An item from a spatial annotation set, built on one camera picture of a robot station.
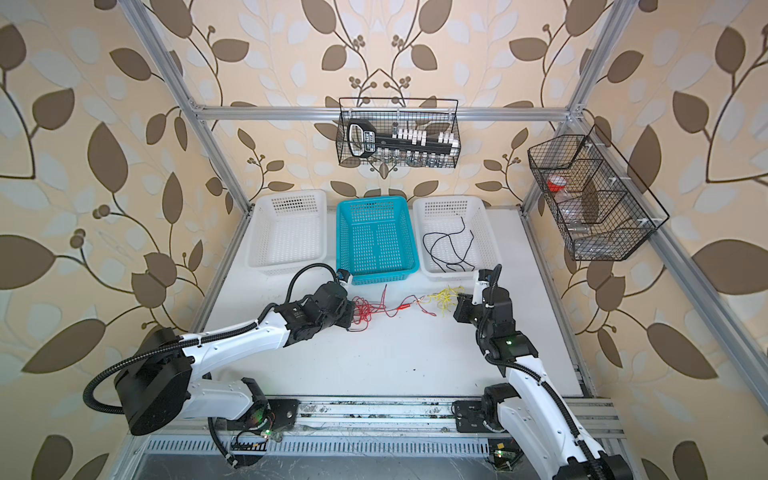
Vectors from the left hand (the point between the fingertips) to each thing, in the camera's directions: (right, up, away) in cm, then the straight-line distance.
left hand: (353, 303), depth 86 cm
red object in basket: (+56, +33, -4) cm, 65 cm away
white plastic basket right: (+34, +19, +26) cm, 47 cm away
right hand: (+31, +2, -3) cm, 31 cm away
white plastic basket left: (-29, +21, +28) cm, 46 cm away
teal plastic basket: (+4, +18, +26) cm, 32 cm away
